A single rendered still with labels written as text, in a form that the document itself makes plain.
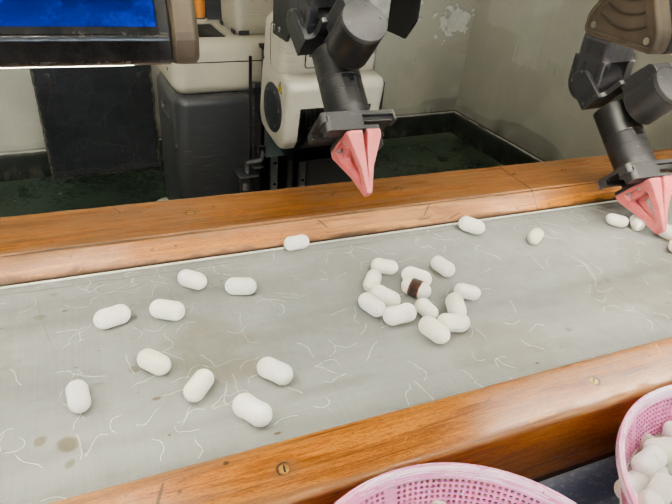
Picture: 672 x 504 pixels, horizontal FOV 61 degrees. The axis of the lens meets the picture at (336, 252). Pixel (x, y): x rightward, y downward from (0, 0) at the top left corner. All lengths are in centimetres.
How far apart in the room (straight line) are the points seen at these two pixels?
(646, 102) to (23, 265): 82
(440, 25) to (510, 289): 251
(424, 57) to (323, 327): 261
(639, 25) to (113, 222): 59
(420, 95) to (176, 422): 280
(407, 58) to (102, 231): 249
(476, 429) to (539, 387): 9
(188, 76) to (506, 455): 111
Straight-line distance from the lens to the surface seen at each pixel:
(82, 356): 59
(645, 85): 92
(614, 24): 56
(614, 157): 95
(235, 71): 143
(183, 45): 34
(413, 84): 314
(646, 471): 58
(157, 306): 61
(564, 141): 279
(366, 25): 71
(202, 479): 45
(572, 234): 88
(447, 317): 61
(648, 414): 61
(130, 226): 73
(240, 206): 76
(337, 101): 74
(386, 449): 47
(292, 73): 120
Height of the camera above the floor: 113
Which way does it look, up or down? 33 degrees down
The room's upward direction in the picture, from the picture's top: 6 degrees clockwise
